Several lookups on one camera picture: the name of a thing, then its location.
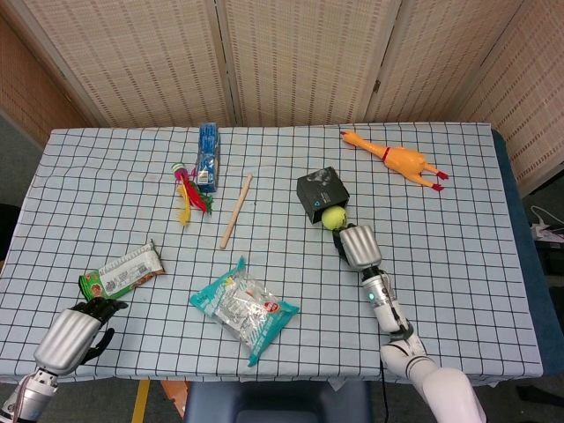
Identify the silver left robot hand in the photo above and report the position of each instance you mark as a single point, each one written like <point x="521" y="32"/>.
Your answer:
<point x="66" y="339"/>

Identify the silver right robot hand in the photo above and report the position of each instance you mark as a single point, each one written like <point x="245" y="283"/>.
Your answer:
<point x="361" y="244"/>

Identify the yellow tennis ball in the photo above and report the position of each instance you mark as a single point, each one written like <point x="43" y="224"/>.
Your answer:
<point x="333" y="217"/>

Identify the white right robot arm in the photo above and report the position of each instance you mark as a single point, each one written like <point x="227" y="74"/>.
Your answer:
<point x="396" y="317"/>

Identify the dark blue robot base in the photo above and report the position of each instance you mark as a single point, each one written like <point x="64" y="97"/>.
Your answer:
<point x="277" y="403"/>

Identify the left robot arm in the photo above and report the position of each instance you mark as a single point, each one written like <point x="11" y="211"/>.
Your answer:
<point x="26" y="394"/>

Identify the black cardboard box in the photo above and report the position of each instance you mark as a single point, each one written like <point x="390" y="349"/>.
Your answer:
<point x="319" y="189"/>

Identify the checked white tablecloth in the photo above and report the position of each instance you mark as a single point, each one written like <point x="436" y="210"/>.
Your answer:
<point x="308" y="286"/>

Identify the green snack bar wrapper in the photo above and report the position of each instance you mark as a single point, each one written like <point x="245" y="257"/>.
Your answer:
<point x="123" y="275"/>

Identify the yellow rubber chicken toy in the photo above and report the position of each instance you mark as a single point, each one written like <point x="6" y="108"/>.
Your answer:
<point x="401" y="159"/>

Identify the yellow floor tape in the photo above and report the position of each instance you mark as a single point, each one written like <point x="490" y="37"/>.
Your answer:
<point x="141" y="401"/>

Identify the wooden stick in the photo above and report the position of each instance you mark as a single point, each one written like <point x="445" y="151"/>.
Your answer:
<point x="237" y="210"/>

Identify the teal foil snack bag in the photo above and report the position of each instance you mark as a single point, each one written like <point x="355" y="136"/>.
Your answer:
<point x="247" y="308"/>

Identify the metal screen hinge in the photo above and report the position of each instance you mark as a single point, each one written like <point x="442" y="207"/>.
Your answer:
<point x="377" y="85"/>

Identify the blue padded table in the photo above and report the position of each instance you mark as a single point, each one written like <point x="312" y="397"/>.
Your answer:
<point x="529" y="264"/>

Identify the blue drink carton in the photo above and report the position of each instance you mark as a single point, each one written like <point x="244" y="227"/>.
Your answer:
<point x="208" y="156"/>

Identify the colourful feather shuttlecock toy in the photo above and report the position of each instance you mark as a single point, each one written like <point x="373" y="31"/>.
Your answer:
<point x="190" y="196"/>

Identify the woven folding screen panel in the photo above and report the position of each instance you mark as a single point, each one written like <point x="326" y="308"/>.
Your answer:
<point x="31" y="79"/>
<point x="533" y="97"/>
<point x="440" y="61"/>
<point x="304" y="57"/>
<point x="132" y="61"/>

